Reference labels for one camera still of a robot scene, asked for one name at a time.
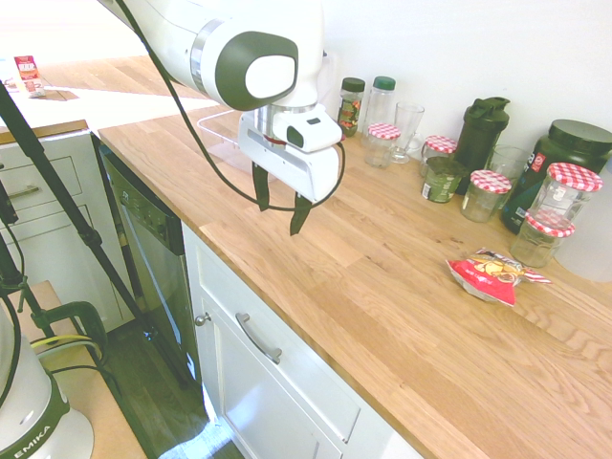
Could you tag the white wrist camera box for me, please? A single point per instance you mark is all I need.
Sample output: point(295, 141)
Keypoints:
point(313, 133)

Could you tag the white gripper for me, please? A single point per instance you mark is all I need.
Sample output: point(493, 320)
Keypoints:
point(287, 165)

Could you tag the silver cabinet knob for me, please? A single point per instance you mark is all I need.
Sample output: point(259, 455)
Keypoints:
point(203, 319)

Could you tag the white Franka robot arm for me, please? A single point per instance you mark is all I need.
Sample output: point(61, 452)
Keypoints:
point(258, 28)

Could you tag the large black protein tub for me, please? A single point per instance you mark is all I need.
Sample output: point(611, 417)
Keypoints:
point(571, 146)

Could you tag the black camera tripod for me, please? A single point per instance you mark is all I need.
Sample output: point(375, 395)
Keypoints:
point(52, 181)

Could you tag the stainless black dishwasher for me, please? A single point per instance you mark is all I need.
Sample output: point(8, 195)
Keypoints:
point(153, 258)

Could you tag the large jar red checkered lid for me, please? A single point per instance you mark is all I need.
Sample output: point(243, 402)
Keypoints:
point(561, 196)

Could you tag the tall glass mug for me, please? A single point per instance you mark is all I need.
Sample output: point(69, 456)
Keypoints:
point(408, 126)

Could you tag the green clamp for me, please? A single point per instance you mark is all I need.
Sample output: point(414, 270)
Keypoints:
point(88, 318)

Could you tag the faceted jar red checkered lid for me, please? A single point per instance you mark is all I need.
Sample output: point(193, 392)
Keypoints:
point(535, 246)

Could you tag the spice jar dark lid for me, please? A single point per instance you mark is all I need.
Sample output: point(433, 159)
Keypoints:
point(351, 107)

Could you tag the white drawer cabinet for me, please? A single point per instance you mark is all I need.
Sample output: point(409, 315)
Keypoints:
point(62, 229)

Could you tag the glass jar red checkered lid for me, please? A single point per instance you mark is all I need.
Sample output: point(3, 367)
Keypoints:
point(439, 146)
point(381, 146)
point(484, 198)

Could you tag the black shaker bottle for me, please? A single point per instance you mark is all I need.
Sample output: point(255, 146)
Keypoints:
point(480, 131)

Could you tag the clear bottle green lid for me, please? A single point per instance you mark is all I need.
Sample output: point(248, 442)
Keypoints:
point(380, 102)

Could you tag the red chip bag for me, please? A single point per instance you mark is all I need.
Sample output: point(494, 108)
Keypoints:
point(487, 277)

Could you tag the clear glass tumbler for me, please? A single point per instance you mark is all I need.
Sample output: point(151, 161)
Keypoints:
point(509, 160)

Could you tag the clear plastic container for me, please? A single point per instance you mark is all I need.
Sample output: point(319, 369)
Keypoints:
point(222, 141)

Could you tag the red and white carton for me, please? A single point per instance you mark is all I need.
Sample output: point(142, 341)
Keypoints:
point(28, 76)

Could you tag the white base cabinet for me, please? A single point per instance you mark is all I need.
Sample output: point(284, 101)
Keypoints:
point(287, 397)

